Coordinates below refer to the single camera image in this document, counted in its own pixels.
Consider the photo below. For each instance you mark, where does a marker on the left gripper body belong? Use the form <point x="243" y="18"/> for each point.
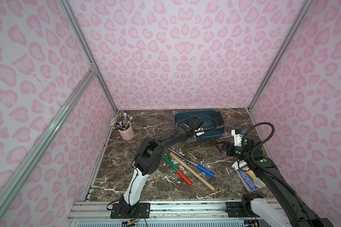
<point x="193" y="135"/>

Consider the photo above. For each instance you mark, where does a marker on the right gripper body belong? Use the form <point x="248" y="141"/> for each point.
<point x="228" y="148"/>

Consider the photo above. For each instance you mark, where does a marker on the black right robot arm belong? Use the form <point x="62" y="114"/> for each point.
<point x="296" y="212"/>

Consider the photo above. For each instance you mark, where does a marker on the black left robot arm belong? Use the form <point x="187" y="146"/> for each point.
<point x="149" y="156"/>

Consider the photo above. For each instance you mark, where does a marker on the teal plastic storage box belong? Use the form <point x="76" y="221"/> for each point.
<point x="184" y="115"/>

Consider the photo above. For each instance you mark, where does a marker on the blue printed booklet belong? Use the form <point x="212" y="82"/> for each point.
<point x="248" y="177"/>

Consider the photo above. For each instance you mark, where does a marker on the pink pen cup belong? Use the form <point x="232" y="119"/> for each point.
<point x="127" y="134"/>

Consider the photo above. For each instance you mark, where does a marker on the pens bundle in cup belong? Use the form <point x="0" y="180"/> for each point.
<point x="122" y="121"/>

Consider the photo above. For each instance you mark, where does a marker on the blue handled metal tool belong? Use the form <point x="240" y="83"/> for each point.
<point x="198" y="166"/>

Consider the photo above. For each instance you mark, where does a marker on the wooden handled tool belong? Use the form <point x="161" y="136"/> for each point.
<point x="192" y="171"/>

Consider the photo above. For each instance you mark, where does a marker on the green handled garden tool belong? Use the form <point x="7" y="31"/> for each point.
<point x="179" y="172"/>

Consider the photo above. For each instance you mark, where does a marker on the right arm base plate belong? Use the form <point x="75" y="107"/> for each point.
<point x="239" y="210"/>

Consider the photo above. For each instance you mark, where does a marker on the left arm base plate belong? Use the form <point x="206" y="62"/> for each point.
<point x="122" y="211"/>

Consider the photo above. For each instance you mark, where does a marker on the aluminium front rail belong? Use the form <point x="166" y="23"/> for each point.
<point x="196" y="213"/>

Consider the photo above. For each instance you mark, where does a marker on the left aluminium frame strut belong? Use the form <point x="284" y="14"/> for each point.
<point x="20" y="176"/>

